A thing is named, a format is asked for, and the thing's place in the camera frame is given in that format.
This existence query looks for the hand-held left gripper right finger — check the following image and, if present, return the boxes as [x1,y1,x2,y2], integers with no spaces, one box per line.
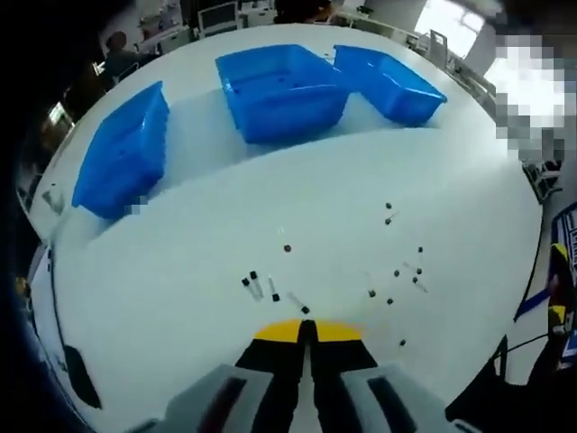
[306,318,453,433]

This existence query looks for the group of resistors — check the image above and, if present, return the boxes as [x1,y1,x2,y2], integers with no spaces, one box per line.
[241,202,429,351]

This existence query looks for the blue plastic bin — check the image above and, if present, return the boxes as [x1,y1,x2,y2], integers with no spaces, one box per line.
[215,43,351,144]
[71,80,170,221]
[333,43,449,128]

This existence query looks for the grey crumpled object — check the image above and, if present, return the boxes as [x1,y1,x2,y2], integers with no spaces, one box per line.
[42,189,64,213]

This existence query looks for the white office chair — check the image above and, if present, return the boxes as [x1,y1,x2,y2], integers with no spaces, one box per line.
[197,2,240,37]

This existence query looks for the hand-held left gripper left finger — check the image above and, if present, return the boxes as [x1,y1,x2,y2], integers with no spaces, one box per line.
[134,318,308,433]

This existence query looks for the black computer mouse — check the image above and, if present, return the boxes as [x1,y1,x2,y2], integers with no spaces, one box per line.
[62,345,103,410]

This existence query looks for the person's dark clothing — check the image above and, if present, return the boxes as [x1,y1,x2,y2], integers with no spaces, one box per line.
[444,328,577,433]

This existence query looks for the small black resistor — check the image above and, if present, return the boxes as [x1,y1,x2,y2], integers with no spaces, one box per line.
[288,292,312,315]

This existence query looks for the black cable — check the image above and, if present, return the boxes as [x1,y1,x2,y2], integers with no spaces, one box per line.
[495,331,556,384]

